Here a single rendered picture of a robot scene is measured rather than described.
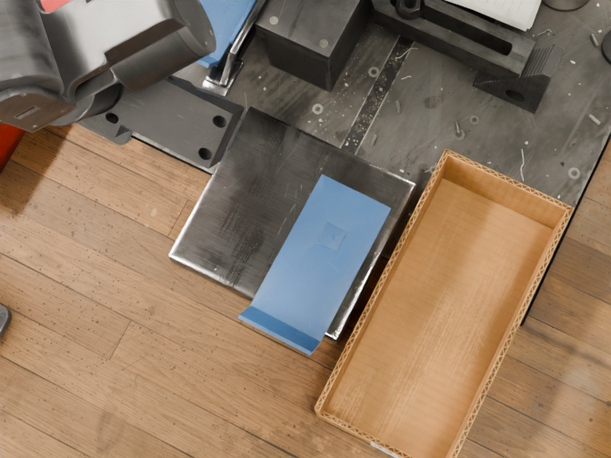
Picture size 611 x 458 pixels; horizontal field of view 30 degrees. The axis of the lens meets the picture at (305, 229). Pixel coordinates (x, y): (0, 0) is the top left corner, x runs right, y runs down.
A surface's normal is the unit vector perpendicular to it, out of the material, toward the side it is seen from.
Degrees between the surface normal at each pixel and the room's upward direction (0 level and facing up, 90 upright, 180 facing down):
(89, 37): 19
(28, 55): 35
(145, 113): 30
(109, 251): 0
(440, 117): 0
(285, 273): 0
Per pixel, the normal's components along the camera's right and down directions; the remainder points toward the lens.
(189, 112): -0.18, 0.23
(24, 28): 0.59, -0.42
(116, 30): -0.35, -0.13
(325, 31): -0.04, -0.25
